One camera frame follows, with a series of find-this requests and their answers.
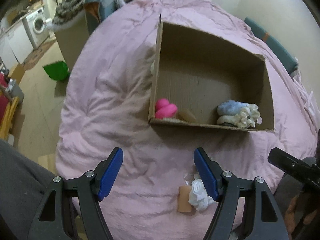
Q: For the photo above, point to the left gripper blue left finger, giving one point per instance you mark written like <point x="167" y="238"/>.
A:
<point x="55" y="218"/>

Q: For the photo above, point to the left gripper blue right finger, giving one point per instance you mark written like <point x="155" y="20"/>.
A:
<point x="261" y="219"/>

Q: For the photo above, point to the white fluffy item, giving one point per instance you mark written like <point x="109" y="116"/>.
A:
<point x="197" y="196"/>

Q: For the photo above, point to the cream ruffled scrunchie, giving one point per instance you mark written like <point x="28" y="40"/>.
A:
<point x="248" y="117"/>

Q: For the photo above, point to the light blue fluffy sock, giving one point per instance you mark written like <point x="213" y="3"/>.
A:
<point x="230" y="107"/>

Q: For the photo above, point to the bare foot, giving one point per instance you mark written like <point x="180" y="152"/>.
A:
<point x="301" y="212"/>

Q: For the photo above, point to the grey trouser leg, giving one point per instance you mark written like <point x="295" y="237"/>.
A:
<point x="23" y="184"/>

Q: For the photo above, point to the tan cardboard piece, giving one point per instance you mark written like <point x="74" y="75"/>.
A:
<point x="183" y="199"/>

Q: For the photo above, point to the beige fluffy sock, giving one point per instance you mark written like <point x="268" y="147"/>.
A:
<point x="227" y="119"/>

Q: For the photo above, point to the yellow wooden chair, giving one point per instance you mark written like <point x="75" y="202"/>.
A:
<point x="6" y="122"/>

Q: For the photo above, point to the pink fluffy bedspread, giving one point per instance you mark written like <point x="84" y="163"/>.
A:
<point x="107" y="104"/>

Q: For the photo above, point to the red suitcase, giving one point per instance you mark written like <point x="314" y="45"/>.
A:
<point x="3" y="100"/>

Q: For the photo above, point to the pink fluffy sock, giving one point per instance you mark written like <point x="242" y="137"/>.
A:
<point x="165" y="109"/>

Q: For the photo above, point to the large brown cardboard box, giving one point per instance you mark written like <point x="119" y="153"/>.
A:
<point x="73" y="35"/>

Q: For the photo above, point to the white washing machine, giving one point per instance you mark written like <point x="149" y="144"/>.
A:
<point x="35" y="27"/>

